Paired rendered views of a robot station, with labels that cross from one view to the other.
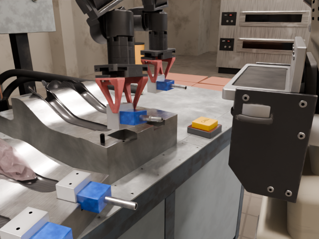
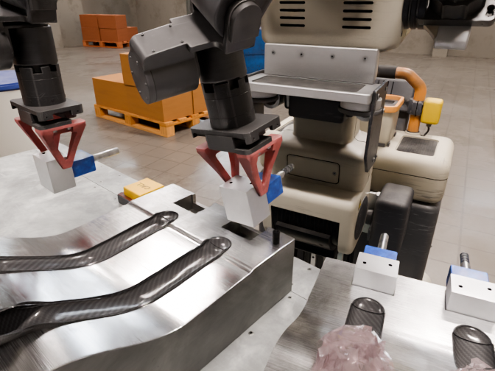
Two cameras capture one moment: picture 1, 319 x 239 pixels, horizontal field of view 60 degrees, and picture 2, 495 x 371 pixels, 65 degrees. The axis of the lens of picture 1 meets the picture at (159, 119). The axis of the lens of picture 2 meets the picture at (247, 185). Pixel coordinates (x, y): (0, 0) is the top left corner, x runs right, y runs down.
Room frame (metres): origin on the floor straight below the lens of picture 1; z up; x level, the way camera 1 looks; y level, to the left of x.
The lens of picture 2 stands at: (0.53, 0.55, 1.18)
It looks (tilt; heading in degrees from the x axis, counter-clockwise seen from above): 26 degrees down; 275
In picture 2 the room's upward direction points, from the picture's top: straight up
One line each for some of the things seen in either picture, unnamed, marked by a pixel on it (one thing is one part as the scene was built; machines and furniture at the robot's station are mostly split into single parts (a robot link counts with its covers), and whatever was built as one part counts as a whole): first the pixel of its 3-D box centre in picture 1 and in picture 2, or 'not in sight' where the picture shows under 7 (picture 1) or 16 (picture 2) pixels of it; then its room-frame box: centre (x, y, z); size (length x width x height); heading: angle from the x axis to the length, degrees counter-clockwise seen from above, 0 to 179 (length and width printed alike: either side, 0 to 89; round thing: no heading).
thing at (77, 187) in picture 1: (99, 197); (378, 260); (0.38, 0.10, 0.85); 0.13 x 0.05 x 0.05; 70
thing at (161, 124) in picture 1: (152, 127); (195, 213); (0.66, 0.02, 0.87); 0.05 x 0.05 x 0.04; 53
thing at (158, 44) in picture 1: (158, 43); (42, 89); (0.87, 0.00, 1.06); 0.10 x 0.07 x 0.07; 143
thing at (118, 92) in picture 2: not in sight; (155, 85); (1.83, -3.49, 0.36); 1.32 x 0.97 x 0.71; 157
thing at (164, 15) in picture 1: (156, 22); (27, 45); (0.88, 0.01, 1.12); 0.07 x 0.06 x 0.07; 58
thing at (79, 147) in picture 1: (80, 115); (72, 305); (0.76, 0.23, 0.87); 0.50 x 0.26 x 0.14; 53
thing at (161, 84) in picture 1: (168, 85); (82, 161); (0.85, -0.03, 0.94); 0.13 x 0.05 x 0.05; 53
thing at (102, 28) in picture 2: not in sight; (110, 30); (5.17, -10.46, 0.40); 1.35 x 0.96 x 0.80; 156
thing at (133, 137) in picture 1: (122, 141); (245, 238); (0.57, 0.08, 0.87); 0.05 x 0.05 x 0.04; 53
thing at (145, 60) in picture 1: (155, 67); (57, 137); (0.86, 0.01, 0.99); 0.07 x 0.07 x 0.09; 53
